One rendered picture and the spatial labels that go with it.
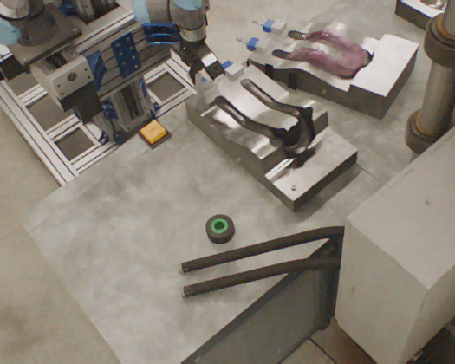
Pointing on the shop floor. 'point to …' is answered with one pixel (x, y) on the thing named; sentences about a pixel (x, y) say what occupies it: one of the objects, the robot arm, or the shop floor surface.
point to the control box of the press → (409, 254)
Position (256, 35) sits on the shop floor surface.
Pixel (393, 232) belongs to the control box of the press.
